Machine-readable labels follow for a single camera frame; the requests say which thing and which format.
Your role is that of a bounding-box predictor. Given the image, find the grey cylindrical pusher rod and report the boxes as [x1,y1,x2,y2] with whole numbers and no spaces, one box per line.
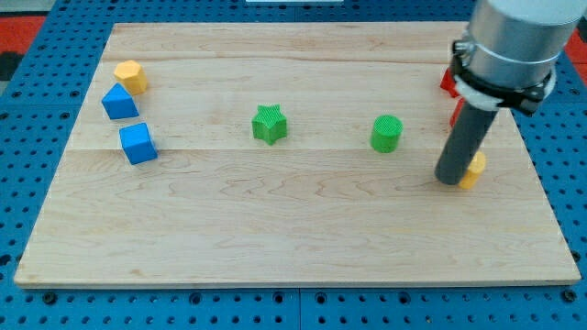
[435,102,497,185]

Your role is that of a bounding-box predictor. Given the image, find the red block upper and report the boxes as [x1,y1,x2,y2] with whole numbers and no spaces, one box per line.
[439,68,460,98]

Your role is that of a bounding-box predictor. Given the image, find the light wooden board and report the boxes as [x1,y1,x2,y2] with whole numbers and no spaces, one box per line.
[14,22,581,289]

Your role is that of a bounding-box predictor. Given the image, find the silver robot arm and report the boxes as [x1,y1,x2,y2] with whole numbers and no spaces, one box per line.
[463,0,586,89]

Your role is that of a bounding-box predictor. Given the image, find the green star block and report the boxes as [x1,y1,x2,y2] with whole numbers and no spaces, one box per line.
[251,104,288,145]

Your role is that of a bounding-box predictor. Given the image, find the black clamp with white ring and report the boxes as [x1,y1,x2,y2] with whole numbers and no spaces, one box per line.
[449,39,557,116]

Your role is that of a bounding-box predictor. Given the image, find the green cylinder block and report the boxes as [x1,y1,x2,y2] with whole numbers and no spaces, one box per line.
[370,115,404,153]

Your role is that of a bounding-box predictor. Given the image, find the yellow hexagon block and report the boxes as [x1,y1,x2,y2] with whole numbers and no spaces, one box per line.
[458,151,487,189]

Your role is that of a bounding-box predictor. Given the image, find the blue cube block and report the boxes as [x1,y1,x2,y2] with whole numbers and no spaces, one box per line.
[119,123,158,165]

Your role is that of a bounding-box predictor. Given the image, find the blue triangular block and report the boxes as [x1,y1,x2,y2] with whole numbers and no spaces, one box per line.
[102,82,138,120]

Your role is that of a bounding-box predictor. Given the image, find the red block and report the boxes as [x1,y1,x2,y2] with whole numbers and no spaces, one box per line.
[449,98,465,127]
[439,68,460,98]

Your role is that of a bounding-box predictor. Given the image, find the red block lower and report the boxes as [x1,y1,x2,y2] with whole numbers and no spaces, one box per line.
[449,98,465,127]

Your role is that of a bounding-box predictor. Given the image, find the yellow heptagon block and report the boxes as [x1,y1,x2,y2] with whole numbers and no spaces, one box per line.
[114,60,148,95]

